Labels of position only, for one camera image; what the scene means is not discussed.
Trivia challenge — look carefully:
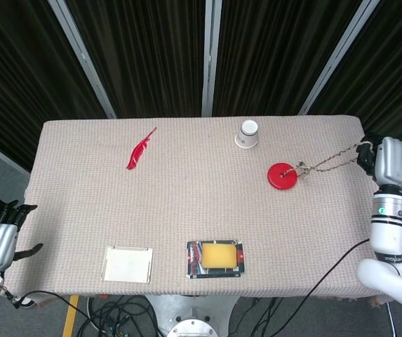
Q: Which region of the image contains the black cable bundle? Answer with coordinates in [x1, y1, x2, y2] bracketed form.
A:
[6, 290, 168, 337]

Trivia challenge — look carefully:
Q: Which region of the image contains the white paper cup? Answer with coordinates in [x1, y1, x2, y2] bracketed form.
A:
[234, 119, 260, 150]

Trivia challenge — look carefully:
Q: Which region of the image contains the dark postcard box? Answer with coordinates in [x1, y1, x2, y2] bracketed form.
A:
[185, 239, 248, 280]

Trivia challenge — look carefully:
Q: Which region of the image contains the beige woven tablecloth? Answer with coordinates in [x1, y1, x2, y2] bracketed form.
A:
[3, 114, 394, 303]

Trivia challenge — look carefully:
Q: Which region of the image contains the red disc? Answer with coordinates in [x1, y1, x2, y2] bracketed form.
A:
[267, 161, 302, 191]

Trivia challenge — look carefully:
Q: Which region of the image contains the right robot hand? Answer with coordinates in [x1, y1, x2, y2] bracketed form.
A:
[356, 136, 402, 187]

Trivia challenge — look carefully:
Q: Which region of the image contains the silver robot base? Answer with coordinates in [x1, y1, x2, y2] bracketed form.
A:
[143, 293, 240, 337]

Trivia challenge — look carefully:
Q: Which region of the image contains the white square plastic lid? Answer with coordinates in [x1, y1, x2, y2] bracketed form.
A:
[102, 246, 154, 284]

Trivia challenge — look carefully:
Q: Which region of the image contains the yellow sponge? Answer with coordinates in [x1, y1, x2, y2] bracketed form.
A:
[201, 242, 238, 271]

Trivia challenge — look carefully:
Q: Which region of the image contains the red feather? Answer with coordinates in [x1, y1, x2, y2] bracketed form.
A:
[126, 126, 158, 171]

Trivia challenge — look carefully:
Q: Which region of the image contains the beige braided rope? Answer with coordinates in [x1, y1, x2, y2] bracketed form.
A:
[280, 140, 375, 180]

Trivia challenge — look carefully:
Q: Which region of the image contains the grey partition post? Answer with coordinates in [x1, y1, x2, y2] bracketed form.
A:
[201, 0, 223, 117]
[47, 0, 118, 119]
[297, 0, 382, 116]

